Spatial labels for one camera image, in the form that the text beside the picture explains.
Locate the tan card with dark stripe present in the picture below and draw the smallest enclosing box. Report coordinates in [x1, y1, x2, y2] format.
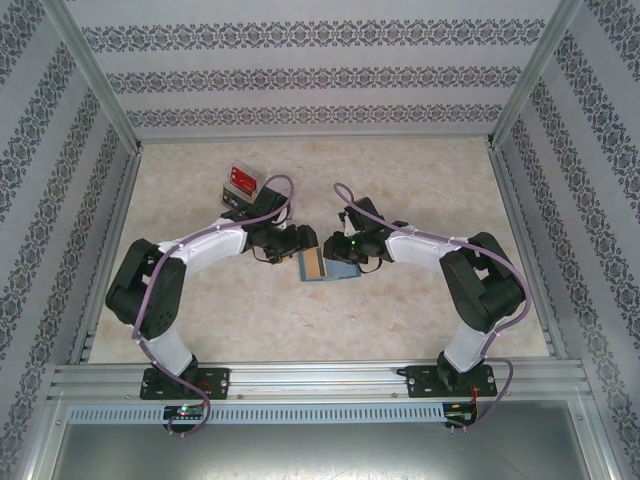
[303, 248, 327, 280]

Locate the clear acrylic card organizer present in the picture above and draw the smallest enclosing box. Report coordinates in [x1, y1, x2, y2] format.
[219, 158, 265, 212]

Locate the grey metal panel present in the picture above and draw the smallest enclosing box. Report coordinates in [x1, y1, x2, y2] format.
[49, 424, 609, 480]

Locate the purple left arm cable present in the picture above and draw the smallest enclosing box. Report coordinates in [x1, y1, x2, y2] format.
[130, 174, 296, 439]

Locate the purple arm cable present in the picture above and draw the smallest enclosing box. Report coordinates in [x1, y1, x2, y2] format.
[332, 182, 530, 434]
[130, 174, 296, 439]

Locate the aluminium mounting rail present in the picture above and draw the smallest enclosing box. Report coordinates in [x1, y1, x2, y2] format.
[47, 364, 594, 402]

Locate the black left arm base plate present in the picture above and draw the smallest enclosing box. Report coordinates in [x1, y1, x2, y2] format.
[141, 367, 231, 401]

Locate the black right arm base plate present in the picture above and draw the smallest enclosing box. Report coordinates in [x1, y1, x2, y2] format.
[407, 364, 497, 400]

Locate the grey slotted cable duct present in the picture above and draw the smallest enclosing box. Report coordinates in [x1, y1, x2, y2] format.
[67, 404, 446, 424]

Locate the aluminium side rail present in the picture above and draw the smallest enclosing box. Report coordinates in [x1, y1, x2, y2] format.
[487, 142, 569, 361]
[69, 147, 146, 365]

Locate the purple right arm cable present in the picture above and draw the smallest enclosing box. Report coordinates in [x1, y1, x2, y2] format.
[332, 182, 530, 434]

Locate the aluminium frame post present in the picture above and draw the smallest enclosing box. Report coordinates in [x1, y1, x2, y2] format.
[42, 0, 145, 154]
[489, 0, 585, 150]

